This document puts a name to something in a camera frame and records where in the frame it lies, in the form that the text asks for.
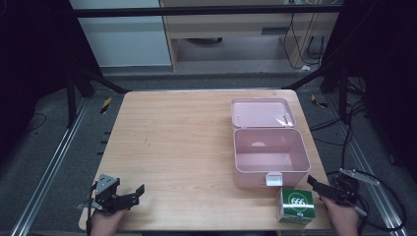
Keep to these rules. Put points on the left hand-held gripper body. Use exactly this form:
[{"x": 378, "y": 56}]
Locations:
[{"x": 108, "y": 193}]

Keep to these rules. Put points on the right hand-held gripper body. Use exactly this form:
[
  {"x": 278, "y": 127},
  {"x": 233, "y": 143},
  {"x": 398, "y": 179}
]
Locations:
[{"x": 348, "y": 188}]

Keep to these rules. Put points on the green and white carton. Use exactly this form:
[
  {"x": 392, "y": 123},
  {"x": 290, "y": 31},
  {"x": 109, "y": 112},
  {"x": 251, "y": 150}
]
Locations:
[{"x": 296, "y": 206}]

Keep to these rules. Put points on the pink plastic storage box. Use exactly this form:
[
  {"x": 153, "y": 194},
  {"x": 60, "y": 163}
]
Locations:
[{"x": 268, "y": 150}]

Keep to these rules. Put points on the person's left hand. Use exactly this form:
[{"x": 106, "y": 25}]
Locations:
[{"x": 106, "y": 223}]

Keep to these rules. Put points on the person's right hand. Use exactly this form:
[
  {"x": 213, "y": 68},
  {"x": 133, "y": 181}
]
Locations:
[{"x": 341, "y": 219}]

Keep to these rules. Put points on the yellow black tape strip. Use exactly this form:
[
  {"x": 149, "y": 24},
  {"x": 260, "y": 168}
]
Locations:
[
  {"x": 105, "y": 105},
  {"x": 318, "y": 101}
]

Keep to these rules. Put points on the black metal stand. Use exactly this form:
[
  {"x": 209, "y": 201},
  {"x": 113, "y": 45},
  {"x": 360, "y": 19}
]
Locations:
[
  {"x": 71, "y": 98},
  {"x": 343, "y": 95}
]

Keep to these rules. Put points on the black curtain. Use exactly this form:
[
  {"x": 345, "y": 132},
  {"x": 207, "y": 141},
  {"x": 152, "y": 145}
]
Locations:
[
  {"x": 387, "y": 82},
  {"x": 32, "y": 65}
]

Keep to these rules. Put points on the white plug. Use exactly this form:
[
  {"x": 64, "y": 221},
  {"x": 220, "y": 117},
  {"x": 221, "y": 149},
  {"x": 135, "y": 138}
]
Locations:
[{"x": 305, "y": 68}]

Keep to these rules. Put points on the white cabinet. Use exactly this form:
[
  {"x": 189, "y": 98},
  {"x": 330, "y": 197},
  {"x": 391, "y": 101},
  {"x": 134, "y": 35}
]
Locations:
[{"x": 124, "y": 36}]

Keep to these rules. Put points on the light wooden desk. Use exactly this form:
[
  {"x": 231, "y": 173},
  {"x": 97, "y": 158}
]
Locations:
[{"x": 229, "y": 28}]

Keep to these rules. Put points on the black horizontal bar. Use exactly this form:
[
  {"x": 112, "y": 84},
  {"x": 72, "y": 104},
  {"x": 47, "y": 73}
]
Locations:
[{"x": 196, "y": 11}]

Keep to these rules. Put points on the aluminium floor rail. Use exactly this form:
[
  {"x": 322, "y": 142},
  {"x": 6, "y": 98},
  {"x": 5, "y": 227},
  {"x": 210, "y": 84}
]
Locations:
[
  {"x": 370, "y": 164},
  {"x": 49, "y": 167}
]

